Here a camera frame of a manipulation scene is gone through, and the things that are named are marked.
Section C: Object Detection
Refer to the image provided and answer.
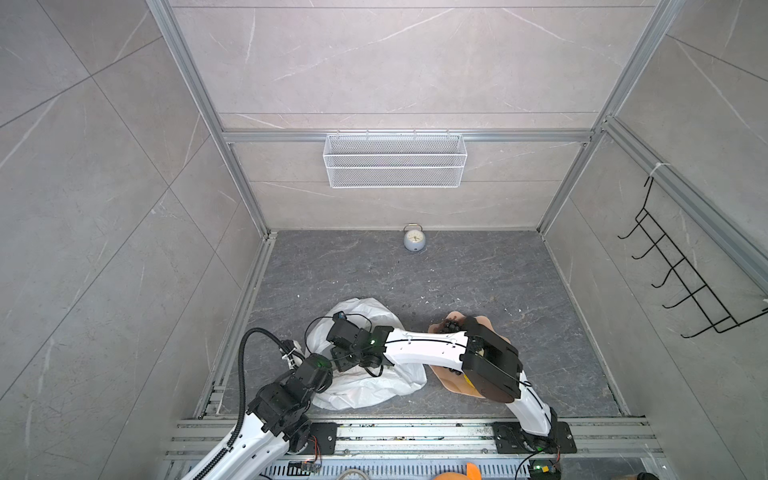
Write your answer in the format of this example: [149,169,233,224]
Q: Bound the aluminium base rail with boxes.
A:
[160,417,675,479]

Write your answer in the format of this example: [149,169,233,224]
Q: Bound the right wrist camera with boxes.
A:
[332,311,348,324]

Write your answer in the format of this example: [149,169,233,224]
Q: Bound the orange object at bottom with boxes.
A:
[433,463,483,480]

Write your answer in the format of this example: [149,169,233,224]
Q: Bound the white plastic bag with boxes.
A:
[305,298,427,411]

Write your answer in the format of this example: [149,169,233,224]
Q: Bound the dark purple fake grapes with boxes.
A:
[440,320,462,333]

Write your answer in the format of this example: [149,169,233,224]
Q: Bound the aluminium frame rail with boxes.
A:
[147,0,270,239]

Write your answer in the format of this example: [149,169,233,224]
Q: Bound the white wire mesh basket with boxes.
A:
[323,133,468,189]

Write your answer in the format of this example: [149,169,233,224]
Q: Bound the pink wavy plastic bowl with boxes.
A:
[428,311,522,404]

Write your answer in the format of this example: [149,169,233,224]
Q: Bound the light blue alarm clock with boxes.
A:
[403,223,427,252]

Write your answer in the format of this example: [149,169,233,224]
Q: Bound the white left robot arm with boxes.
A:
[185,354,333,479]

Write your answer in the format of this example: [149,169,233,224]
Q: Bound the black corrugated cable conduit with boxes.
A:
[191,327,289,480]

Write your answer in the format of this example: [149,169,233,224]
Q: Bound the black wire hook rack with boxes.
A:
[617,176,767,339]

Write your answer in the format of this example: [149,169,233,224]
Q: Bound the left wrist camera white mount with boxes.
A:
[280,339,305,369]

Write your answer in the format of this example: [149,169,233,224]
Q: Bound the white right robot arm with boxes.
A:
[325,311,557,439]

